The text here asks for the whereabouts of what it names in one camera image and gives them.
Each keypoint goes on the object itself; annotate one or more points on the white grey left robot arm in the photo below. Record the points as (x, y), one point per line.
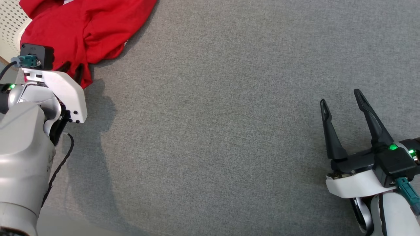
(23, 147)

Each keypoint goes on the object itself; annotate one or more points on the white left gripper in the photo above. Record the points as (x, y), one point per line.
(70, 95)

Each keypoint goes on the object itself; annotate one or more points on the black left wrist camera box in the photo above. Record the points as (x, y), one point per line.
(41, 54)

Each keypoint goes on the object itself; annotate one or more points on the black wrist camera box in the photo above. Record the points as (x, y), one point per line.
(41, 54)
(395, 165)

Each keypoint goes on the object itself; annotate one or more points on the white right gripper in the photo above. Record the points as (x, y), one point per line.
(354, 183)

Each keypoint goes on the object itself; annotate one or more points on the cream perforated laundry basket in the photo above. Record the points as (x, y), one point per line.
(10, 23)

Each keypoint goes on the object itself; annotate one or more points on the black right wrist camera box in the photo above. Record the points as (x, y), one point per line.
(395, 165)

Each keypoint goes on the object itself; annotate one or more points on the red shorts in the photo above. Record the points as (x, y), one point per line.
(82, 26)

